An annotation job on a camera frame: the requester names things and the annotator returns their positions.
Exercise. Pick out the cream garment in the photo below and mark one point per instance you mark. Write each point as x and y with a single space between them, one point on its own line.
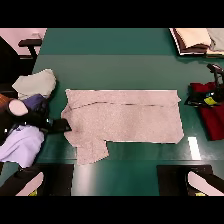
194 37

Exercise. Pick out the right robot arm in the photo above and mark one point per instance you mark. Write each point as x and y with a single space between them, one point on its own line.
200 98

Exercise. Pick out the grey garment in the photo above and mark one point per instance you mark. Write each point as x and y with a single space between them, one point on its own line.
217 39

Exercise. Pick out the pale pink shirt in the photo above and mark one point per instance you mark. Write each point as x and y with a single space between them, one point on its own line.
133 120

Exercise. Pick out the dark purple garment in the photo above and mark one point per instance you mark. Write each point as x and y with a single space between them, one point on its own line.
37 102

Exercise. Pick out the pale green garment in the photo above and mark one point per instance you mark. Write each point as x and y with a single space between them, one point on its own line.
37 83

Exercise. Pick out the brown garment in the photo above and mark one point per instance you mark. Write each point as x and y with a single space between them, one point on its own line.
190 50

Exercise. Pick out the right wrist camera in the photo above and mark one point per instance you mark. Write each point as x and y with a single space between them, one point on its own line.
215 68

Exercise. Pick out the lavender garment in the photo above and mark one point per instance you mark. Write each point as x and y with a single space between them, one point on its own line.
20 145

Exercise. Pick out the red garment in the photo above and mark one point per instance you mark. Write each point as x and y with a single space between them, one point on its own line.
214 119

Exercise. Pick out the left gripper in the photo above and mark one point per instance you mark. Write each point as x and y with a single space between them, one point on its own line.
60 125

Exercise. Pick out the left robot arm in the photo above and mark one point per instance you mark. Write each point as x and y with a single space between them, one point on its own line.
20 117

